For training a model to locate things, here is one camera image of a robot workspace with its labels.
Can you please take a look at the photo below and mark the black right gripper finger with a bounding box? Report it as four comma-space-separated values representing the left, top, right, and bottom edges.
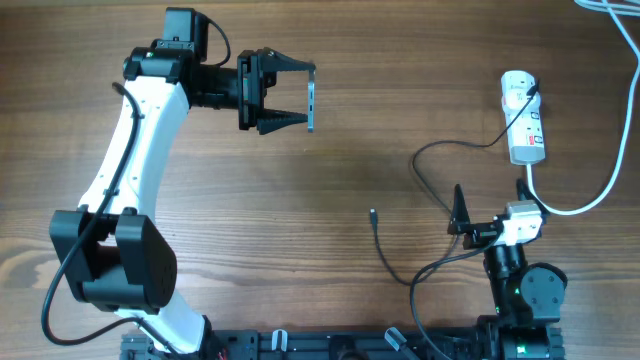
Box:
450, 184, 470, 225
516, 178, 550, 219

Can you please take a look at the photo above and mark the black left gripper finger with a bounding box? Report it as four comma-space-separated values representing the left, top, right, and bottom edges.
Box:
260, 48, 316, 72
256, 109, 308, 135

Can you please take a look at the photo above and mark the smartphone with blue screen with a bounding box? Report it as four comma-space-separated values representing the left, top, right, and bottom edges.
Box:
307, 69, 316, 133

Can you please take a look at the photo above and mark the black charging cable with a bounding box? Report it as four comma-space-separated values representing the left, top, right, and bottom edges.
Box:
369, 78, 541, 287

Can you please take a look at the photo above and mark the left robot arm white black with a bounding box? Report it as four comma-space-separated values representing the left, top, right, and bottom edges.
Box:
49, 41, 316, 359

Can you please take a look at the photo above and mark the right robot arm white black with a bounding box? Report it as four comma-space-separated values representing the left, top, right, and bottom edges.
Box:
448, 180, 568, 360

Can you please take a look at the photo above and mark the white power strip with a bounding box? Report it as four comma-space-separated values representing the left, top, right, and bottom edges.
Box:
501, 70, 546, 166

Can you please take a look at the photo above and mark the white power strip cord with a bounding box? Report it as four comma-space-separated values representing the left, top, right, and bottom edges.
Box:
524, 0, 640, 217

